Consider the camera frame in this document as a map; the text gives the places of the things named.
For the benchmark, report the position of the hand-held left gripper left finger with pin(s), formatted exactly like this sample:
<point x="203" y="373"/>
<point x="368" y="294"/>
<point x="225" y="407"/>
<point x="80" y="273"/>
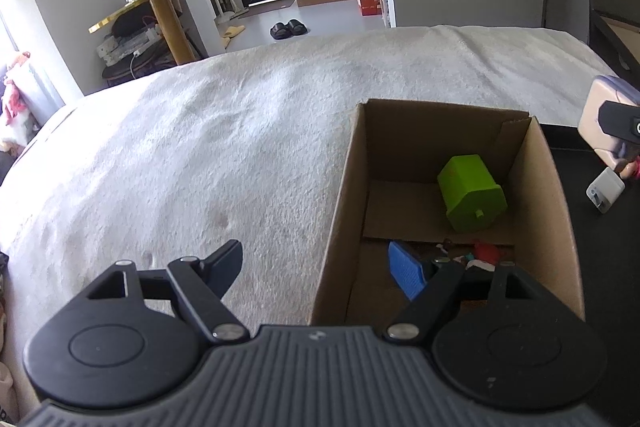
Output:
<point x="225" y="264"/>

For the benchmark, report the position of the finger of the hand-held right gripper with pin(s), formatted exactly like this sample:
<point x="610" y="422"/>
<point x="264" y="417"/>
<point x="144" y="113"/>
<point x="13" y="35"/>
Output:
<point x="620" y="119"/>

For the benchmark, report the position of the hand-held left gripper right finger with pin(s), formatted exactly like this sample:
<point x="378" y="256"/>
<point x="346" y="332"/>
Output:
<point x="407" y="272"/>

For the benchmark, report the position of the beige grey block toy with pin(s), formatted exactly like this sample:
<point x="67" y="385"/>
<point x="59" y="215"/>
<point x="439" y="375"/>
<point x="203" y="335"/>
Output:
<point x="595" y="122"/>

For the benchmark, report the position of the small brown-haired figurine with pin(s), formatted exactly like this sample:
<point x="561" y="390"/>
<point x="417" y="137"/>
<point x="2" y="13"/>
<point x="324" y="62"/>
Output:
<point x="485" y="252"/>

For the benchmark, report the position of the green cube toy box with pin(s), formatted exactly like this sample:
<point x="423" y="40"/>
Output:
<point x="470" y="192"/>

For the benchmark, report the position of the brown cardboard box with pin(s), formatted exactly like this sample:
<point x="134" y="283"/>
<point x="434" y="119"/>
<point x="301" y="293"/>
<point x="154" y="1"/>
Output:
<point x="545" y="207"/>

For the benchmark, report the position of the black tray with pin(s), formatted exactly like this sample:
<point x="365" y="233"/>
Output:
<point x="610" y="282"/>

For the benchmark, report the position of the white charger cube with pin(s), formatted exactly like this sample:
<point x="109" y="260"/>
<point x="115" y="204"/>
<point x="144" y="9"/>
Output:
<point x="607" y="189"/>

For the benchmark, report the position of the flat brown cardboard tray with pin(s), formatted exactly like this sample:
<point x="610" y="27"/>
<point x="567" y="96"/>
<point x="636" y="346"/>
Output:
<point x="622" y="39"/>

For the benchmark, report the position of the white fluffy blanket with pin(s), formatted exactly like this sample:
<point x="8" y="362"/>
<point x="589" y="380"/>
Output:
<point x="200" y="157"/>

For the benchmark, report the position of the pair of yellow slippers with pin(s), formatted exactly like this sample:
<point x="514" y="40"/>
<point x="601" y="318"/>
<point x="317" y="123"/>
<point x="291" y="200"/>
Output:
<point x="232" y="32"/>

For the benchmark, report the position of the white power strip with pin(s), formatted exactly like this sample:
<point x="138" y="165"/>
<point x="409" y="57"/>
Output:
<point x="127" y="44"/>

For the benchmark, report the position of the round yellow table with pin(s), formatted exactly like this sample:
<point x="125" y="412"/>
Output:
<point x="172" y="27"/>

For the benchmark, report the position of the pink white plush toy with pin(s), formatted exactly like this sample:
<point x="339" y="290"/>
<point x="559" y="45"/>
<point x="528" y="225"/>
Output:
<point x="15" y="102"/>

